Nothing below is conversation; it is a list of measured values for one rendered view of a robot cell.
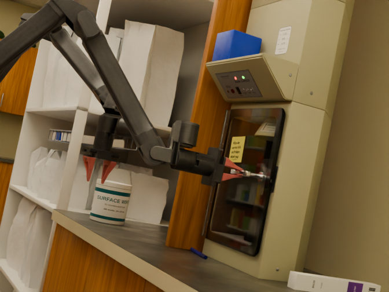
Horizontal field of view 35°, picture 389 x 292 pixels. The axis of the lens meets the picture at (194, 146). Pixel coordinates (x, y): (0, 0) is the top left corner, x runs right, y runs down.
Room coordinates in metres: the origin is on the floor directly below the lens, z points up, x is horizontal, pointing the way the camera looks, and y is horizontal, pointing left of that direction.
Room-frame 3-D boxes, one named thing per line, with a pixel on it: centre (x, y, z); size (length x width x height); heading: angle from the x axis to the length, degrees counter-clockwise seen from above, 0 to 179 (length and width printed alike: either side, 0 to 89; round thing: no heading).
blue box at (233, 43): (1.80, -0.07, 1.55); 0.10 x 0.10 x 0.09; 26
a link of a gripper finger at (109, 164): (1.87, 0.27, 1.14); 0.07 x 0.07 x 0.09; 27
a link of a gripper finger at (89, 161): (1.86, 0.28, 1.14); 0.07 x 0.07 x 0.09; 27
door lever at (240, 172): (1.66, -0.15, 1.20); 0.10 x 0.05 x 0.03; 25
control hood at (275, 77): (1.72, -0.11, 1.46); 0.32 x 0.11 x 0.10; 26
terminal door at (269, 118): (1.74, -0.15, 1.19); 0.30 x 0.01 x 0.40; 25
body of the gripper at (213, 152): (1.63, -0.03, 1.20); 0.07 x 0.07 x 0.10; 24
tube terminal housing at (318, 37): (1.80, -0.27, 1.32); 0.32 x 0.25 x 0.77; 26
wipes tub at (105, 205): (2.27, 0.26, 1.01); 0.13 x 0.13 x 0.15
